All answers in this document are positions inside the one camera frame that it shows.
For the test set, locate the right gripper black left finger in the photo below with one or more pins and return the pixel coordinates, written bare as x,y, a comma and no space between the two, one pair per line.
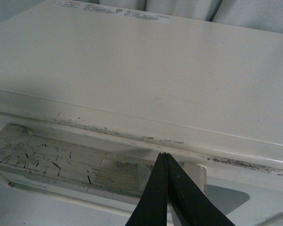
152,207

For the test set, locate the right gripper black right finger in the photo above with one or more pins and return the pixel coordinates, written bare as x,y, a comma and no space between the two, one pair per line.
191,205

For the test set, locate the white Toshiba toaster oven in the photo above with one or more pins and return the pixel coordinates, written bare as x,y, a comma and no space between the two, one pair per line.
197,86

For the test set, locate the pale grey curtain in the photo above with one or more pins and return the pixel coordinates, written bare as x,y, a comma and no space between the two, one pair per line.
266,15

